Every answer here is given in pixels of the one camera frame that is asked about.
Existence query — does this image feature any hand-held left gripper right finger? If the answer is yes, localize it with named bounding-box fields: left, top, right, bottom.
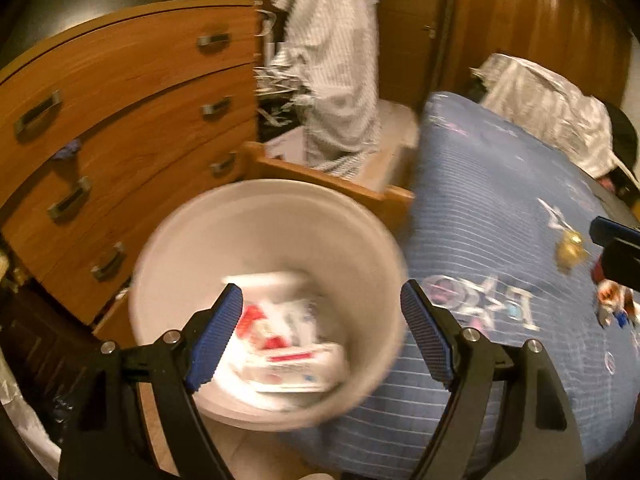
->
left=400, top=280, right=586, bottom=480

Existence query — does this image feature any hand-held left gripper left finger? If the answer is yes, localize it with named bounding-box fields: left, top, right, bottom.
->
left=57, top=282, right=246, bottom=480

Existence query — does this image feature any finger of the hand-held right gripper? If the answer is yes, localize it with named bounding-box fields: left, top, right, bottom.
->
left=597, top=240, right=640, bottom=291
left=589, top=216, right=640, bottom=248

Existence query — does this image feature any yellow wrapper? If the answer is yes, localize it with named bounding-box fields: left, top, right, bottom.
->
left=555, top=227, right=591, bottom=271

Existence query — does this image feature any white red medicine box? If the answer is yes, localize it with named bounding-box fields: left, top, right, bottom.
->
left=245, top=342, right=348, bottom=393

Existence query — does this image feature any white plastic bucket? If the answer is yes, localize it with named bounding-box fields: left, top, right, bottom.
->
left=127, top=179, right=408, bottom=433

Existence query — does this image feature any blue star-print bedsheet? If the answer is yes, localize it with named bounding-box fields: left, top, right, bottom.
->
left=280, top=91, right=640, bottom=480

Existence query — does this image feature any white crinkled cover cloth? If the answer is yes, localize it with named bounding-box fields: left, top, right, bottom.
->
left=470, top=52, right=621, bottom=181

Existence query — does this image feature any dark wooden cabinet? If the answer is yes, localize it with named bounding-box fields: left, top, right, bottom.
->
left=0, top=280, right=96, bottom=411

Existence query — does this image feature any wooden bed footboard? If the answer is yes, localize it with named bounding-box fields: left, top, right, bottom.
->
left=240, top=141, right=416, bottom=233

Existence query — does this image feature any white cardboard box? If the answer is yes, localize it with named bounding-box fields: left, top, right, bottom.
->
left=264, top=127, right=313, bottom=163

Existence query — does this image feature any clear plastic bag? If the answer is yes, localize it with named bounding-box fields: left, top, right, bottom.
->
left=0, top=350, right=66, bottom=480

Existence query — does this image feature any brown wooden wardrobe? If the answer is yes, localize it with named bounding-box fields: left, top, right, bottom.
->
left=440, top=0, right=636, bottom=106

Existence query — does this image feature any blue cloth in drawer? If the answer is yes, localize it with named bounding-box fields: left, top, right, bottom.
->
left=54, top=139, right=83, bottom=161

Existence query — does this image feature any wooden chest of drawers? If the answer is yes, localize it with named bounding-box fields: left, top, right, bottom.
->
left=0, top=0, right=266, bottom=328

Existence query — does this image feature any brown wooden door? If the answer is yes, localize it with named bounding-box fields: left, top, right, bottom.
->
left=372, top=0, right=451, bottom=111

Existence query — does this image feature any striped grey white cloth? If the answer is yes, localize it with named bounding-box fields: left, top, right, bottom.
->
left=252, top=0, right=386, bottom=177

